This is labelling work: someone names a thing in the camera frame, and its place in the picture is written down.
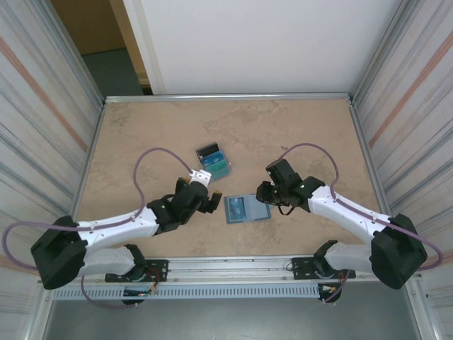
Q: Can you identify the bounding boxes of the blue leather card holder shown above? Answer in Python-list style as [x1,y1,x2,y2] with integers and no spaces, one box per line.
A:
[222,193,273,225]

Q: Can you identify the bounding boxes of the blue printed card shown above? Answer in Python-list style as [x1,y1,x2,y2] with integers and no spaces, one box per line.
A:
[227,196,248,222]

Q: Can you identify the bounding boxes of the teal card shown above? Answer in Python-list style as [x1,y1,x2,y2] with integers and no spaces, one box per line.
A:
[204,161,234,183]

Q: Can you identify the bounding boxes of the dark blue card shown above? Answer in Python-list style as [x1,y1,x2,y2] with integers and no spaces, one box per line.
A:
[199,151,228,168]

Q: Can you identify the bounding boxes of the black card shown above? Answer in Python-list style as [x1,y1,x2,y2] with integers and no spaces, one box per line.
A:
[196,142,219,159]

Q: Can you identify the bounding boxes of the small green circuit board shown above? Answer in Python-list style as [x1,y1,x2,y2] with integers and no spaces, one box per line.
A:
[122,288,159,297]

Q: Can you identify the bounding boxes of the grey metal sheet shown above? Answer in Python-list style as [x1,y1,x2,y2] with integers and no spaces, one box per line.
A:
[42,283,425,340]

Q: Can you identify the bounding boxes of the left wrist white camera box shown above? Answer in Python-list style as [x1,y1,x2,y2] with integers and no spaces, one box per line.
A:
[189,169,212,186]

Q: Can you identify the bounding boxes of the long aluminium mounting rail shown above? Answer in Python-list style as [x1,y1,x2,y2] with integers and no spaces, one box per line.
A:
[38,253,424,288]

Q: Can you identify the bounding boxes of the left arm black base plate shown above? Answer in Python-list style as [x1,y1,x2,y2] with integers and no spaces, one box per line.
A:
[105,259,169,283]

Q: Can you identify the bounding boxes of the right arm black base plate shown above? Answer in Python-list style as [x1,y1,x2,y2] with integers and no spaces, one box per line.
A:
[290,257,355,281]

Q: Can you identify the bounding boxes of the aluminium table edge rail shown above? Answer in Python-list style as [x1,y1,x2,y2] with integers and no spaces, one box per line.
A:
[348,98,404,254]
[63,102,108,256]
[104,92,355,106]

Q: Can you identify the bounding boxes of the slotted grey cable duct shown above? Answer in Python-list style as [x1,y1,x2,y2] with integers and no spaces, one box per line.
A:
[52,285,321,301]

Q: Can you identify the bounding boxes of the white door frame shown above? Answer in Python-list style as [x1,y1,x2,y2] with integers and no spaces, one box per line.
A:
[122,0,167,96]

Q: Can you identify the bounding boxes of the translucent striped enclosure panel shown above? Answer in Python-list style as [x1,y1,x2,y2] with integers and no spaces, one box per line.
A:
[0,0,105,309]
[353,0,453,309]

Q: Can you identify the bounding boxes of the aluminium frame post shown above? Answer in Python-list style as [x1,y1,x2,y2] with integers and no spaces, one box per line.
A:
[350,0,418,103]

